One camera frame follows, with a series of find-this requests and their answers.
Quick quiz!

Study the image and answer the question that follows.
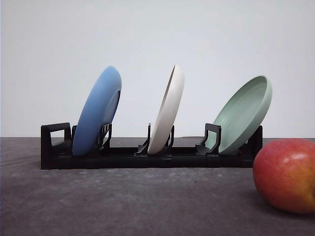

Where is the black plastic dish rack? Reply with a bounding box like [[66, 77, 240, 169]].
[[40, 122, 263, 170]]

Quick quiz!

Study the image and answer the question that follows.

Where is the red yellow pomegranate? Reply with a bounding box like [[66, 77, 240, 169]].
[[253, 138, 315, 214]]

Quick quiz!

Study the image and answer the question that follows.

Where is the white plate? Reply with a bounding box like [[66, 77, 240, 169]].
[[148, 65, 185, 154]]

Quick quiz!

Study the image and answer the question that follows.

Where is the blue plate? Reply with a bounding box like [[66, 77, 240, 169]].
[[72, 66, 122, 156]]

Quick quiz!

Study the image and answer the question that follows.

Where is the green plate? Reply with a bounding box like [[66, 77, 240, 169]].
[[206, 76, 273, 154]]

